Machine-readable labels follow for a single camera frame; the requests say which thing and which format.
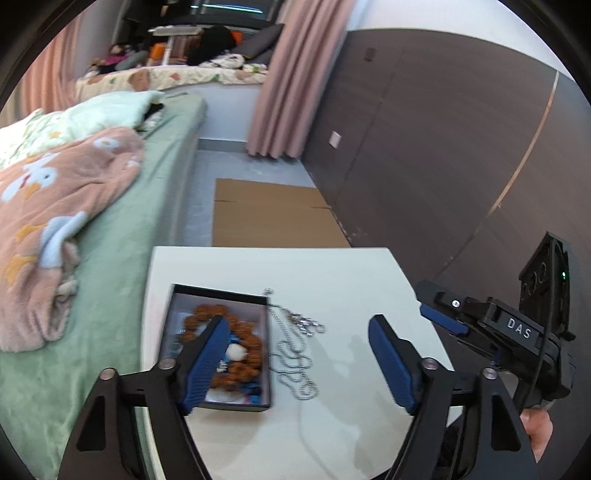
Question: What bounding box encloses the pink curtain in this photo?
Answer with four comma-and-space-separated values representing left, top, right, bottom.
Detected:
20, 21, 84, 114
246, 0, 350, 160

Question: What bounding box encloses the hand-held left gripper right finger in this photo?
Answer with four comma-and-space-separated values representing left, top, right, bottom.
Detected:
368, 315, 541, 480

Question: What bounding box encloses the pink printed blanket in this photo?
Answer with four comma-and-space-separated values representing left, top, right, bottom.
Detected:
0, 127, 147, 354

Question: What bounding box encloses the dark wooden wardrobe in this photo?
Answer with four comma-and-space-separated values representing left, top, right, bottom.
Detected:
300, 28, 591, 337

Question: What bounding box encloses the small white folding table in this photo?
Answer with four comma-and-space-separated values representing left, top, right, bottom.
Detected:
152, 25, 204, 64

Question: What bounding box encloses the black cable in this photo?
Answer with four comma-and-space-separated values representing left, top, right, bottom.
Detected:
519, 320, 551, 412

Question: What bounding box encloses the black box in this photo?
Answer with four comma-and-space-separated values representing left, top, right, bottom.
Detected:
159, 284, 273, 413

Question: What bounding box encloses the brown bead bracelet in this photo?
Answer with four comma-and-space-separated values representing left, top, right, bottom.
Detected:
180, 305, 265, 391

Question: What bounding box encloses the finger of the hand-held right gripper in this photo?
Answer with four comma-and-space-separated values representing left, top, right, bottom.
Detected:
414, 279, 468, 320
419, 303, 469, 337

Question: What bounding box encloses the colourful plush pile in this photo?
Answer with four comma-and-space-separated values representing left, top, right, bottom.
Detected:
89, 44, 149, 75

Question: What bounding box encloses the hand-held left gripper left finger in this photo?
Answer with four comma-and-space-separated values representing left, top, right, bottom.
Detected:
58, 315, 232, 480

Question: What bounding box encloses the white printed cushion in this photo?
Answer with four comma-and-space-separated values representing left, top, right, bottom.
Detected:
203, 53, 269, 75

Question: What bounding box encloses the light green quilt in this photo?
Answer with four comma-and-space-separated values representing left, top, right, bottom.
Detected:
0, 90, 165, 169

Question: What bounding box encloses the cardboard floor sheet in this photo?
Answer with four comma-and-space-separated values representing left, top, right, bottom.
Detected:
213, 178, 352, 249

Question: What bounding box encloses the grey pillow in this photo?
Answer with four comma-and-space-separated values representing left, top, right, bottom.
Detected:
233, 23, 285, 64

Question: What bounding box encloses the bed with green sheet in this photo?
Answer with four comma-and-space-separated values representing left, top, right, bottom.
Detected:
0, 95, 208, 480

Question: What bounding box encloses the patterned platform mattress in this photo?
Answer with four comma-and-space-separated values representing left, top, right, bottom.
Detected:
75, 62, 269, 103

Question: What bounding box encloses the silver chain necklace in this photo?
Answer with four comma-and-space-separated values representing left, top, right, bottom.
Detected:
263, 287, 327, 400

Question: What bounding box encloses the black bag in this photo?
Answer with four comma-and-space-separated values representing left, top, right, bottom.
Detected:
187, 25, 234, 66

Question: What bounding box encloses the person's right hand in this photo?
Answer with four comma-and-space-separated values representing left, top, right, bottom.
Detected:
519, 405, 555, 463

